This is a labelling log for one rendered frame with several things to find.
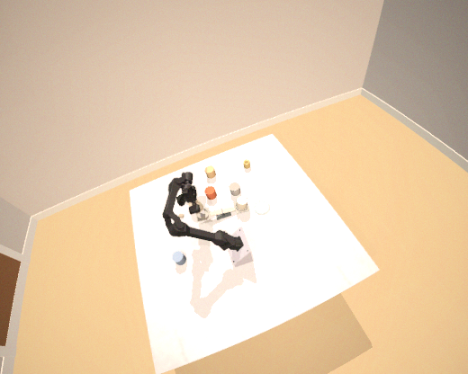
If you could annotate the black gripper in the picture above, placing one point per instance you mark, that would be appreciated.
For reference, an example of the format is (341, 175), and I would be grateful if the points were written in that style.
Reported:
(195, 208)

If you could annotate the grey cylinder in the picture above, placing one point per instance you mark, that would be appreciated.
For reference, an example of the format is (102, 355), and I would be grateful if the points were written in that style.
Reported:
(179, 258)

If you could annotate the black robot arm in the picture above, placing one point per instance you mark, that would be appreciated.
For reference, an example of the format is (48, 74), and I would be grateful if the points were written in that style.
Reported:
(180, 228)

